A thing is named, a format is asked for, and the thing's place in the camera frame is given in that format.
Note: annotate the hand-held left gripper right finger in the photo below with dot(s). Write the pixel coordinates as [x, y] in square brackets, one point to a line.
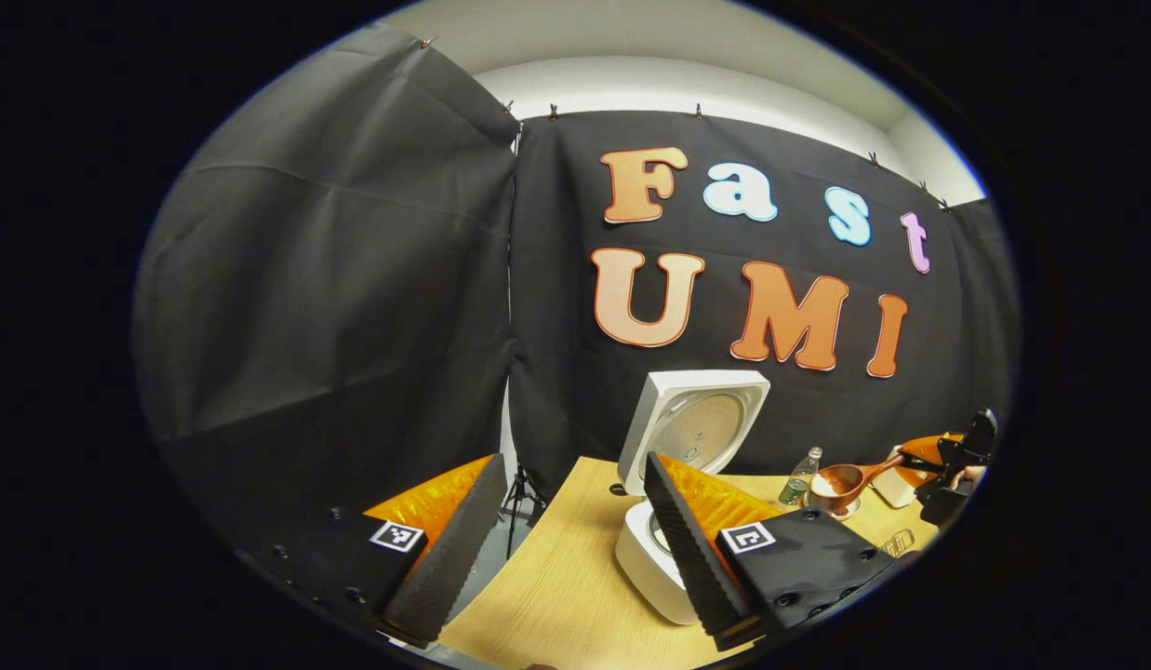
[696, 568]

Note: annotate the white toaster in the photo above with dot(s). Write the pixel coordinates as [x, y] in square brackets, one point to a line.
[896, 493]

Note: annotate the clear glass container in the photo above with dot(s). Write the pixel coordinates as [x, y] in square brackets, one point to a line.
[896, 542]

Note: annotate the black backdrop cloth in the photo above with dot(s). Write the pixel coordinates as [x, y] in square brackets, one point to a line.
[556, 372]

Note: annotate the white rice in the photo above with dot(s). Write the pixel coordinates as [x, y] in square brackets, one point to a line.
[824, 486]

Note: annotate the row of black cloth clips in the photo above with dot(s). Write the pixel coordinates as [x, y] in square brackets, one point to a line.
[698, 111]

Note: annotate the plain black side cloth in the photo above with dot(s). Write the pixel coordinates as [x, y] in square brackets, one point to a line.
[989, 316]
[333, 326]

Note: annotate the clear plastic water bottle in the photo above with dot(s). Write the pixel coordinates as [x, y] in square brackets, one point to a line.
[798, 484]

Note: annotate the white rice cooker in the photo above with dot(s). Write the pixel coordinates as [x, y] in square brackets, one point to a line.
[645, 568]

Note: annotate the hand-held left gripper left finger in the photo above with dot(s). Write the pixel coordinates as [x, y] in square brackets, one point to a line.
[454, 549]

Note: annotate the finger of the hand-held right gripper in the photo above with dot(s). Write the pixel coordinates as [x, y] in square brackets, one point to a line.
[921, 448]

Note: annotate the black tripod stand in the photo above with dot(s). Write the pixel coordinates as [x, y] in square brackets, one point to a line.
[519, 493]

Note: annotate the brown wooden spoon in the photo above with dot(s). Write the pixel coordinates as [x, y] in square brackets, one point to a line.
[854, 479]

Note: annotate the white round plate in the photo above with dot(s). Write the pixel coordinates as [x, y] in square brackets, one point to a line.
[849, 511]

